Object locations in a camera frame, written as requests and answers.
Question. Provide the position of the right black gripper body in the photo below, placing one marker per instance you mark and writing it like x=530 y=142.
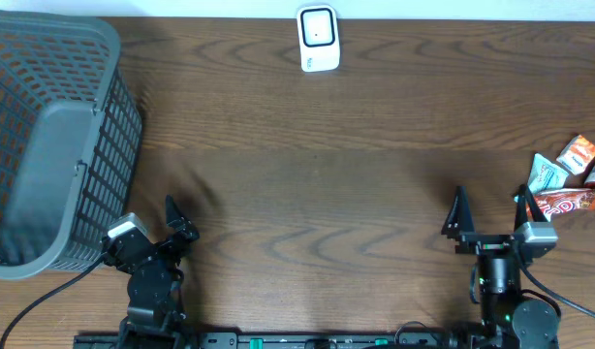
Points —
x=485 y=244

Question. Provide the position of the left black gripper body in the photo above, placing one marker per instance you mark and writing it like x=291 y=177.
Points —
x=171 y=250

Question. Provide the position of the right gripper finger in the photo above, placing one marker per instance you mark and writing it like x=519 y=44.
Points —
x=459 y=221
x=527 y=205

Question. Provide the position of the teal wet wipes pack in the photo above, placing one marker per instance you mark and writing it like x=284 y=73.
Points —
x=545 y=175

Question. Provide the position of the red Top snack bag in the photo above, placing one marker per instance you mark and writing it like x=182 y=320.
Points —
x=560 y=201

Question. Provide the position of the small orange snack packet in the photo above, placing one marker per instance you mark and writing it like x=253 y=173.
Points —
x=577 y=155

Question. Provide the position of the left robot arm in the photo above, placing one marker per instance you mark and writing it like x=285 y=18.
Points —
x=155 y=313

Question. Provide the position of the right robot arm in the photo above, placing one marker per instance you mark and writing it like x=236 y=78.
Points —
x=511 y=316

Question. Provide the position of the white barcode scanner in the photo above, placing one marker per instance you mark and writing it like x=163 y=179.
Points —
x=319 y=43

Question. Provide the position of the grey plastic shopping basket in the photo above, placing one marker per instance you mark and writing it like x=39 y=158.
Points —
x=70 y=135

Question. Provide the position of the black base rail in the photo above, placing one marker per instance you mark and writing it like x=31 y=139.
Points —
x=414 y=338

